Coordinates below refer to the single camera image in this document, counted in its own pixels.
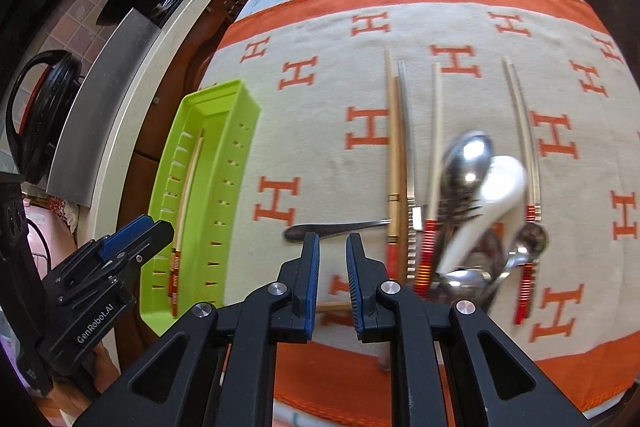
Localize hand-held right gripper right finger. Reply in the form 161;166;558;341
346;233;593;427

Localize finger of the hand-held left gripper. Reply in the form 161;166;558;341
114;220;175;282
99;214;157;259

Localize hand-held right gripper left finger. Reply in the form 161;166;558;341
75;232;322;427

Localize metal fork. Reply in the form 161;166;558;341
284;197;481;242

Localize chopsticks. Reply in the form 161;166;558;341
167;129;206;318

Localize green plastic utensil tray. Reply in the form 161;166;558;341
140;78;262;338

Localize large metal spoon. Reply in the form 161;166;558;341
437;130;497;218
440;268;501;305

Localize wooden chopstick red end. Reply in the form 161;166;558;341
383;47;399;268
392;76;407;282

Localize metal chopstick ribbed end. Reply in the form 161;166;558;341
398;61;422;280

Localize white ceramic spoon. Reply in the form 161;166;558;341
437;155;527;278

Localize small metal spoon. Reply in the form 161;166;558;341
492;223;549;288

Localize metal chopstick red striped end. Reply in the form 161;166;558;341
506;57;545;268

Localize stainless steel panel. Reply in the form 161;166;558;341
46;7;162;208

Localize orange and cream printed blanket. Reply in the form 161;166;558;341
197;0;640;423

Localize black kettle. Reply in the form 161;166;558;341
5;50;84;185

